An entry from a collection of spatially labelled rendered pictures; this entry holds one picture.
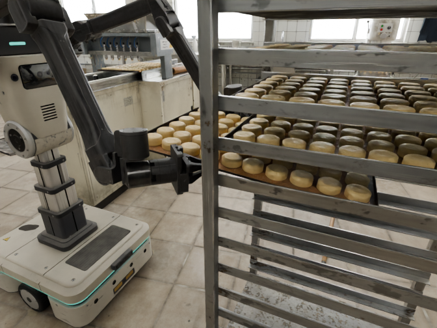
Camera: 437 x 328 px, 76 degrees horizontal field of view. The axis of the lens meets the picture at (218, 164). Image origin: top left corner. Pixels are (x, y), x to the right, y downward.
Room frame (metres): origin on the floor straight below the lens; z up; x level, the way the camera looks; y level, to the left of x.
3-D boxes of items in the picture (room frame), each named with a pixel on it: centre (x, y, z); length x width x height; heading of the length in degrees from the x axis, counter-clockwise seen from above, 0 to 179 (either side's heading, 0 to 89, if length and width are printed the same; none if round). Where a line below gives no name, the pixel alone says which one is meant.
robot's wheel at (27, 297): (0.93, 0.85, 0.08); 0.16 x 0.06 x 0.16; 66
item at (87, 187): (2.04, 0.91, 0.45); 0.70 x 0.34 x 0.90; 161
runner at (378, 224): (0.85, -0.40, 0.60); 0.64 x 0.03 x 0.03; 66
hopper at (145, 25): (2.52, 0.74, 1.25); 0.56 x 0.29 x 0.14; 71
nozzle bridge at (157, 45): (2.52, 0.74, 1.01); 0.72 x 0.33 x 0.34; 71
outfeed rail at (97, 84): (2.57, 0.57, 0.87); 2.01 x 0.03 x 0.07; 161
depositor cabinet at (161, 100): (2.96, 0.58, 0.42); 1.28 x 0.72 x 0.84; 161
